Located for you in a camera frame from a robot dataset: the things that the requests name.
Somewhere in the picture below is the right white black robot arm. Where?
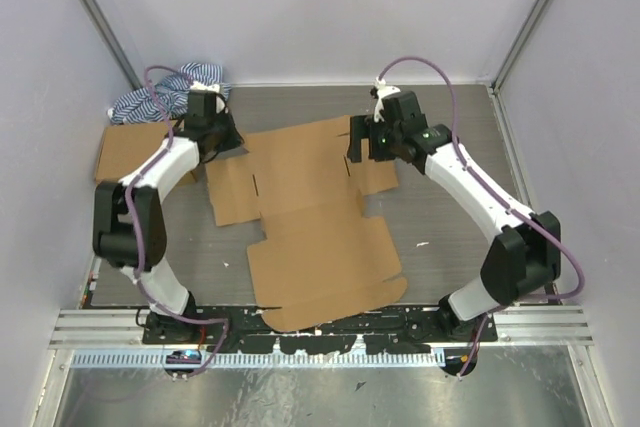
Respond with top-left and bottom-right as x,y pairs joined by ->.
347,87 -> 561,342

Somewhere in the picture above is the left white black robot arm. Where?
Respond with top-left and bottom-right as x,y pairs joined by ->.
92,82 -> 244,344

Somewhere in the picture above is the closed brown cardboard box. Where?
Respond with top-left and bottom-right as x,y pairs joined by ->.
94,122 -> 200,193

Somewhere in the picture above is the blue white striped cloth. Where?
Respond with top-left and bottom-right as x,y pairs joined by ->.
107,62 -> 231,125

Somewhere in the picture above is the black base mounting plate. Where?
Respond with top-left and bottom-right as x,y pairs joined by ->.
135,304 -> 476,355

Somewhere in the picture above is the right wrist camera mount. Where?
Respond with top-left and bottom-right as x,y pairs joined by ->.
371,78 -> 401,123

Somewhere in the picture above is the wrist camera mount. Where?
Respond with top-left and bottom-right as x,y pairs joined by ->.
189,80 -> 223,97
371,78 -> 401,123

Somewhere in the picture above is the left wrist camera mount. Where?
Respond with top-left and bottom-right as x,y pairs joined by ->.
189,80 -> 223,97

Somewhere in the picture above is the right aluminium frame post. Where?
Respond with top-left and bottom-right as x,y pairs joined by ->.
489,0 -> 584,94

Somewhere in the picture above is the aluminium frame post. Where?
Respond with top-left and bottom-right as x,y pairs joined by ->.
79,0 -> 142,89
489,0 -> 584,94

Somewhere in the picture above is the left aluminium frame post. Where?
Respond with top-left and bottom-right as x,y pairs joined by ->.
79,0 -> 142,89

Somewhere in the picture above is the aluminium front rail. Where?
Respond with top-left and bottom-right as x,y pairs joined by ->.
49,304 -> 593,348

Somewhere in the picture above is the slotted grey cable duct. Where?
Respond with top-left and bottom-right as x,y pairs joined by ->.
70,349 -> 445,369

